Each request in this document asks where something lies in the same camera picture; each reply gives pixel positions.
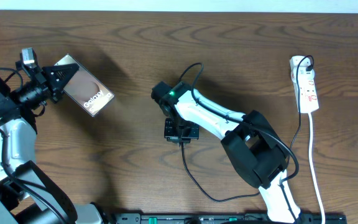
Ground Galaxy S25 Ultra smartphone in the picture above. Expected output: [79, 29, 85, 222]
[55, 54, 115, 117]

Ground white power strip cord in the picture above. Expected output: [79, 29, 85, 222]
[308, 112, 326, 224]

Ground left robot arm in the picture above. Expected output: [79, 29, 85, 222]
[0, 60, 110, 223]

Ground white power strip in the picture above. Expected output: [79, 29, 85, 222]
[290, 55, 319, 114]

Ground black USB charger plug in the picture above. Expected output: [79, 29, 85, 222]
[306, 65, 314, 72]

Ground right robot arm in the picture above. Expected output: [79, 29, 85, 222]
[151, 82, 301, 223]

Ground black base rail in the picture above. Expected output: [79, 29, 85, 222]
[112, 213, 347, 224]

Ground black charging cable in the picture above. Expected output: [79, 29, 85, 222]
[178, 55, 314, 203]

